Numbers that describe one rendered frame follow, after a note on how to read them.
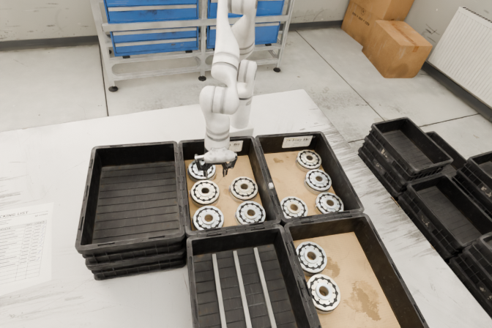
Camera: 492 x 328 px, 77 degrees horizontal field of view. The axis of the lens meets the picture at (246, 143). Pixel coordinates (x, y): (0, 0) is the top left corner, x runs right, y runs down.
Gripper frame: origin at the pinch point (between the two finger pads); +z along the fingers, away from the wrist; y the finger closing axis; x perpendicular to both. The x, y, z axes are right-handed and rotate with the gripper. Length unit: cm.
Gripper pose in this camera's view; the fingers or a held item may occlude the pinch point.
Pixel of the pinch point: (215, 173)
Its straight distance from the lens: 106.2
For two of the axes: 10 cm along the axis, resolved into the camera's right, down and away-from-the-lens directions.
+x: 1.9, 7.2, -6.7
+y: -9.8, 0.6, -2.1
